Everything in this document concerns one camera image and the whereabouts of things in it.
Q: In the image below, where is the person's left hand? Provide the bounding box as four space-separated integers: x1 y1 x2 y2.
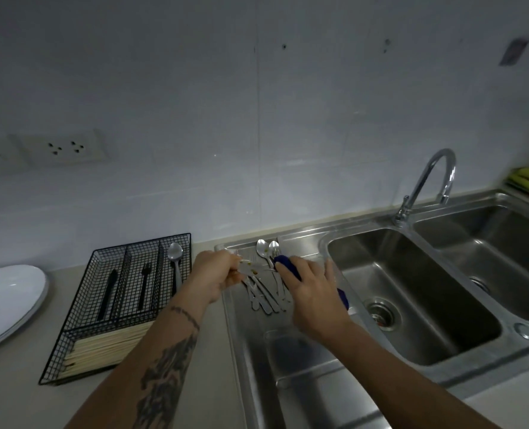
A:
188 250 243 304

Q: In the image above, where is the person's right hand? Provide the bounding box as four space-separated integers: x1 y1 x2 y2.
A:
285 257 353 343

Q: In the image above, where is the dark blue cloth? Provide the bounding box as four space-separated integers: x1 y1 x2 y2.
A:
273 255 350 311

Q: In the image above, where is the pile of steel cutlery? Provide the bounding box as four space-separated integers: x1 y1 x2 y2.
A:
224 238 292 316

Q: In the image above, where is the white plate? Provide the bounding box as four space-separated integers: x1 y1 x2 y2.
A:
0 265 49 350
0 285 50 356

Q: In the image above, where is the person's left forearm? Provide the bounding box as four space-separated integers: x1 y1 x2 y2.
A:
65 285 223 429

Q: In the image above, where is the person's right forearm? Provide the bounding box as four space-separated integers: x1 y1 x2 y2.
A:
322 321 502 429

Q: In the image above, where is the black fork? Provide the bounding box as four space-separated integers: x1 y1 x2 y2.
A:
138 262 152 311

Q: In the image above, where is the black knife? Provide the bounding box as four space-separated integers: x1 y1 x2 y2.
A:
97 268 118 320

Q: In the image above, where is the stainless steel double sink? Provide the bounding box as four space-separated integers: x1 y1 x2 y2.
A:
214 189 529 429

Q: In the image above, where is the bundle of wooden chopsticks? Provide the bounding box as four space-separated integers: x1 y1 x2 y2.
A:
63 321 158 376

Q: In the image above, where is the chrome faucet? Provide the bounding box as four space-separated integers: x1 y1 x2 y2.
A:
394 148 457 226

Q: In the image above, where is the black wire cutlery tray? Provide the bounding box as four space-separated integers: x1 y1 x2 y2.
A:
38 232 192 386

